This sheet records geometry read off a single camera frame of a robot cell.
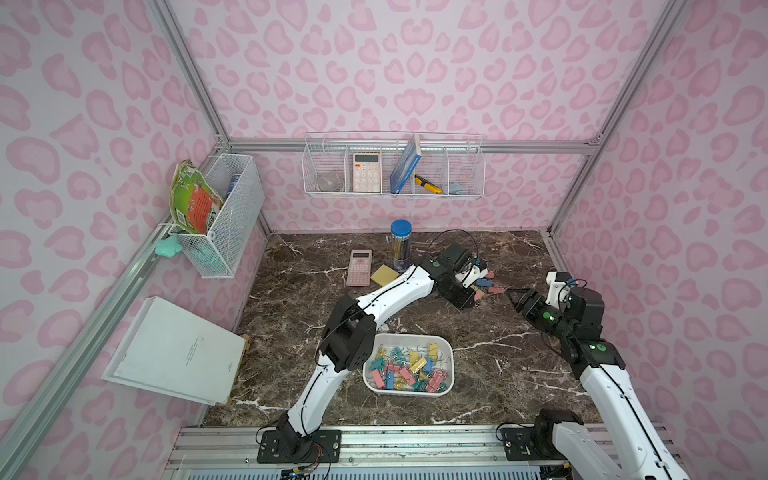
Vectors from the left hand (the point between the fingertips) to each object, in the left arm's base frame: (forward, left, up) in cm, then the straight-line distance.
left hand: (470, 294), depth 88 cm
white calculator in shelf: (+34, +31, +19) cm, 49 cm away
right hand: (-5, -8, +9) cm, 13 cm away
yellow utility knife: (+32, +10, +14) cm, 36 cm away
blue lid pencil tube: (+18, +20, +7) cm, 28 cm away
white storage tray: (-18, +18, -8) cm, 26 cm away
